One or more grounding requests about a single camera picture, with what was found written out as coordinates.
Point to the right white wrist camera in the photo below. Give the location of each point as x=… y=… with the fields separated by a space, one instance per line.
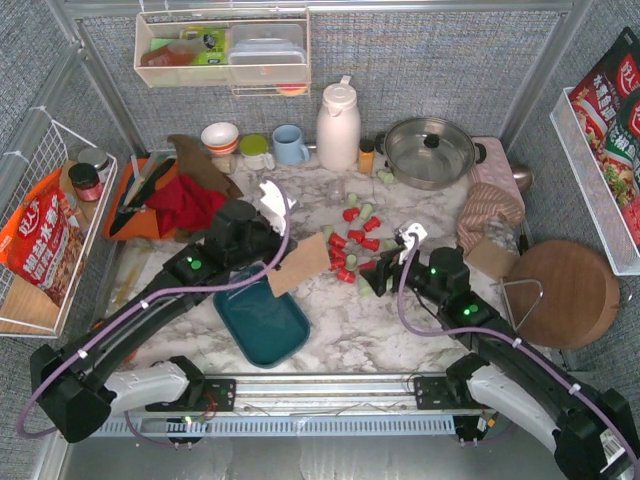
x=410 y=233

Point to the green coffee capsule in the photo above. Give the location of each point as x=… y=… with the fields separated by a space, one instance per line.
x=364 y=289
x=386 y=177
x=366 y=211
x=327 y=232

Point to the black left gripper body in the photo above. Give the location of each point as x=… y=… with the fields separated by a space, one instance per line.
x=278 y=242

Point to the striped pink cloth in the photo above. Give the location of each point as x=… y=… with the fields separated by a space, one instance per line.
x=485 y=202

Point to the green lid white cup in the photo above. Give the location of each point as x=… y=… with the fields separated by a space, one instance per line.
x=255 y=153

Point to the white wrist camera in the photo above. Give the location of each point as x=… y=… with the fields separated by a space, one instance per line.
x=410 y=233
x=272 y=205

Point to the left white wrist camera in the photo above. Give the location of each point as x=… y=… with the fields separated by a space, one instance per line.
x=272 y=205

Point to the round wooden cutting board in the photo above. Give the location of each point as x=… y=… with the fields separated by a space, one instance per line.
x=581 y=294

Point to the teal storage basket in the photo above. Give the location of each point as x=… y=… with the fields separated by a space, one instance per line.
x=267 y=329

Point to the steel ladle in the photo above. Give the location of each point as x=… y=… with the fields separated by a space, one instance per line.
x=523 y=177

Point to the brown cloth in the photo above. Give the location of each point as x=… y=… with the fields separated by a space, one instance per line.
x=195 y=163

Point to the red cloth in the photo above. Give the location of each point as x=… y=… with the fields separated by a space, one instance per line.
x=184 y=205

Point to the left white wire basket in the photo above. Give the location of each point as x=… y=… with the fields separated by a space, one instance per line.
x=26 y=311

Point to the orange tray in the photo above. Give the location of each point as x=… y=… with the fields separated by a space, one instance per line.
x=131 y=219

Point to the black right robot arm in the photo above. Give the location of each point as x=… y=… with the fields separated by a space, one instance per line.
x=591 y=434

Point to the white wall basket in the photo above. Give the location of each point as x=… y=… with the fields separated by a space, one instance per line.
x=153 y=30

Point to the orange spice bottle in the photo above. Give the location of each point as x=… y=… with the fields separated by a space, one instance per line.
x=366 y=156

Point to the aluminium front rail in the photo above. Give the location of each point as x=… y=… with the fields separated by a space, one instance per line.
x=320 y=395

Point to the white thermos jug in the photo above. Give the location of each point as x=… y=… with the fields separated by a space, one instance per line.
x=338 y=127

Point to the red coffee capsule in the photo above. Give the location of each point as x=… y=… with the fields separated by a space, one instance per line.
x=370 y=244
x=372 y=224
x=337 y=241
x=346 y=276
x=349 y=215

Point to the light blue mug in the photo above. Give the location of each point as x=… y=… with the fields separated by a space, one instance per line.
x=289 y=146

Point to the brown cardboard square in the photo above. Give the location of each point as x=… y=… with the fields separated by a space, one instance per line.
x=492 y=259
x=308 y=259

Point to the clear plastic food container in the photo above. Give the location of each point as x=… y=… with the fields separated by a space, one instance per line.
x=267 y=53

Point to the dark lid jar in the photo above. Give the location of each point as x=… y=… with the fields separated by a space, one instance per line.
x=85 y=182

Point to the steel pot with lid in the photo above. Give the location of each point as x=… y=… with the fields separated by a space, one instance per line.
x=429 y=153

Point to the right white mesh basket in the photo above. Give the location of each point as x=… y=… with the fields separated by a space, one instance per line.
x=620 y=249

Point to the metal wire trivet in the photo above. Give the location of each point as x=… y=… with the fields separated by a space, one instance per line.
x=520 y=298

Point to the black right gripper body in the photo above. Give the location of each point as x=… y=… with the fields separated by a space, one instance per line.
x=391 y=273

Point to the white orange striped bowl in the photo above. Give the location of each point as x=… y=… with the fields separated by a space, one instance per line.
x=220 y=138

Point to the pink egg tray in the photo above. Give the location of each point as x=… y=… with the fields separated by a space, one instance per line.
x=495 y=169

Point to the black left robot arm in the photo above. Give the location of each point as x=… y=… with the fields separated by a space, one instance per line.
x=184 y=282

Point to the black knife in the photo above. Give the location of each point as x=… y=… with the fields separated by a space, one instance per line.
x=133 y=199

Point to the green snack packet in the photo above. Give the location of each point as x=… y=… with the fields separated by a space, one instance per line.
x=217 y=44

